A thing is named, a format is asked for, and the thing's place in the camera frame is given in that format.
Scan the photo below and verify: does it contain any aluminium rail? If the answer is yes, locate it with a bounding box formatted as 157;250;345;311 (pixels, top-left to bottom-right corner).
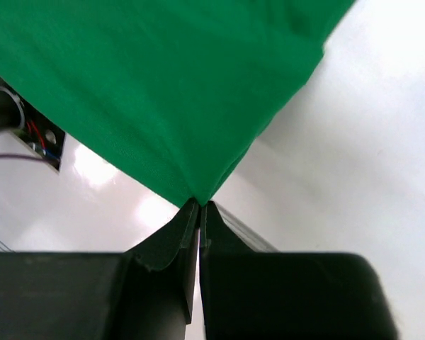
217;205;279;252

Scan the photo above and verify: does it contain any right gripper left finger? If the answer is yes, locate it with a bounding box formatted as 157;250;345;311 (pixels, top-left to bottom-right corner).
122;198;201;325

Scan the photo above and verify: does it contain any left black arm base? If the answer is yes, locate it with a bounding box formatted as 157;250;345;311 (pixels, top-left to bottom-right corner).
0;77;66;171

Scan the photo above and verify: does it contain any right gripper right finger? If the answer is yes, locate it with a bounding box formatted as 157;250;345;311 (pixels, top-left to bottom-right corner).
200;200;254;254

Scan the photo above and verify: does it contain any green t shirt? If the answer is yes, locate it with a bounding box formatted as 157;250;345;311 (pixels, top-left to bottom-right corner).
0;1;352;206

